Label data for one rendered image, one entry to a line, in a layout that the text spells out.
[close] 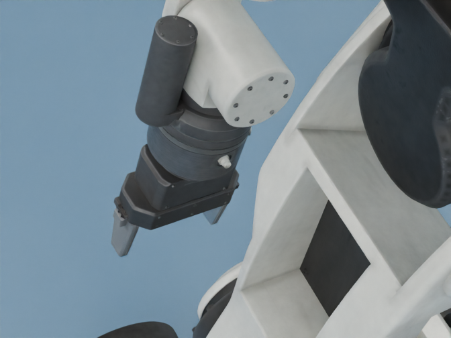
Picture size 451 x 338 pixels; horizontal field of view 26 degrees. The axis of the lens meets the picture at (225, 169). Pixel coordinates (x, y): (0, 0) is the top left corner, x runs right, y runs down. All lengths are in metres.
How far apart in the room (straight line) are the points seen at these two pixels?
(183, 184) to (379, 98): 0.33
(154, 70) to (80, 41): 1.11
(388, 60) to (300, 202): 0.17
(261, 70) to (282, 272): 0.16
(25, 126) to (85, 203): 0.20
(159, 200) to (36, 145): 0.87
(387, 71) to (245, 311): 0.28
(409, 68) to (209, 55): 0.26
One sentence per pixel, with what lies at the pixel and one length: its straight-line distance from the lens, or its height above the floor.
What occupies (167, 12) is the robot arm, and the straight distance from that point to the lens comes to 0.82.
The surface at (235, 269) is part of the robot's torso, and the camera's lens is 0.85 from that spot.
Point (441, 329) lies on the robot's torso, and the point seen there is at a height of 0.34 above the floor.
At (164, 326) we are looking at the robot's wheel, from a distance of 1.38.
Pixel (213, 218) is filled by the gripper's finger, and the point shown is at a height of 0.55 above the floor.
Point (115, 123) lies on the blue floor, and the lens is 1.76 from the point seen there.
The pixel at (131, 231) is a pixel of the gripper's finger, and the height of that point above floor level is 0.61.
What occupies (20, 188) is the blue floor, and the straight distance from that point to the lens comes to 1.71.
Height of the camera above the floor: 1.42
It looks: 57 degrees down
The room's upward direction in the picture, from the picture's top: straight up
